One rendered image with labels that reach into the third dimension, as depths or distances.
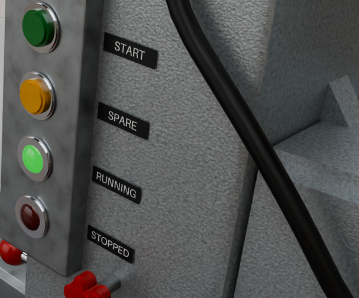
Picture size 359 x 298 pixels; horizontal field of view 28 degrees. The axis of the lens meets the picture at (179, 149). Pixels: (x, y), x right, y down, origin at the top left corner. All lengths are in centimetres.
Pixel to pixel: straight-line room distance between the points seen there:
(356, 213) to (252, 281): 10
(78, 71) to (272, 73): 14
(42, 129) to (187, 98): 13
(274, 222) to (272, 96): 8
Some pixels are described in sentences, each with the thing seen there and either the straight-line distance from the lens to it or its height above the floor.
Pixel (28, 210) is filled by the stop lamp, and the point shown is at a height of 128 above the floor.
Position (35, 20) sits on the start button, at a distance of 51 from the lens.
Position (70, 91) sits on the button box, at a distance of 51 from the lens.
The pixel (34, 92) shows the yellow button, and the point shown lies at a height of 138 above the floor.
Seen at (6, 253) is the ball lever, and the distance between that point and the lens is 71.
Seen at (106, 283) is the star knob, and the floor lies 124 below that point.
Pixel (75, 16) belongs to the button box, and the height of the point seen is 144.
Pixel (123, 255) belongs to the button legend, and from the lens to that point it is 55.
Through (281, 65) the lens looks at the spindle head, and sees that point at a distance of 45.
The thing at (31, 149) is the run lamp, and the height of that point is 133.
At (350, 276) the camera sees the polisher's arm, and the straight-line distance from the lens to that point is 46.
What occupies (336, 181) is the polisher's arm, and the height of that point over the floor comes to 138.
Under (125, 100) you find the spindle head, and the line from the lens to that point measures 50.
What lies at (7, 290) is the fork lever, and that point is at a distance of 77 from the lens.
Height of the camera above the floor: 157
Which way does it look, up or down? 25 degrees down
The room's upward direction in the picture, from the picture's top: 8 degrees clockwise
